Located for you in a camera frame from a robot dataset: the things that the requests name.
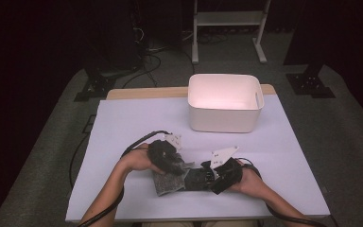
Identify black floor cables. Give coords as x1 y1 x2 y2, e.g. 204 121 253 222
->
122 27 164 89

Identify thin black floor cable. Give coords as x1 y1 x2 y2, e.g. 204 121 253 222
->
69 133 91 190

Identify white plastic bin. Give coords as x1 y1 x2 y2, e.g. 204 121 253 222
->
187 73 265 133

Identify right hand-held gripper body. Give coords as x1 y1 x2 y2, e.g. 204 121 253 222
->
208 146 244 196

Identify person's right hand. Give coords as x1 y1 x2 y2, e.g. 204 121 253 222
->
229 159 268 196

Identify white metal stand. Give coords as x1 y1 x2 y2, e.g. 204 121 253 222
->
191 0 272 65

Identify right hand-held gripper cable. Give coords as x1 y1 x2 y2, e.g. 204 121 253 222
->
236 156 330 227

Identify hand-held gripper cable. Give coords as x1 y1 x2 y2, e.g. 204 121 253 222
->
236 156 330 227
76 130 172 227

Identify wooden table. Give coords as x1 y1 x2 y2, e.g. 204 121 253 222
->
106 83 277 101

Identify grey cloth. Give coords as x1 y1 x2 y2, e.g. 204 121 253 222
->
151 160 197 198

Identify person's left hand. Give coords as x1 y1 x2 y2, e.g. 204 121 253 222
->
118 143 165 175

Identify dark equipment cabinet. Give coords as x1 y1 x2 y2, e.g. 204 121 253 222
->
84 0 141 72

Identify floor outlet plate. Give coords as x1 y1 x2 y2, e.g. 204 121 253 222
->
81 114 97 134

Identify left hand-held gripper cable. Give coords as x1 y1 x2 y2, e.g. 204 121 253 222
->
76 130 172 227

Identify black stand base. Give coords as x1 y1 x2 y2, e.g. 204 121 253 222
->
285 62 336 99
74 67 117 102

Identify white table sheet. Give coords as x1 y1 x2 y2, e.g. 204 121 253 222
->
65 94 331 223

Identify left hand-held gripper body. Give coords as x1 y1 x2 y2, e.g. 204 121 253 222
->
147 132 186 177

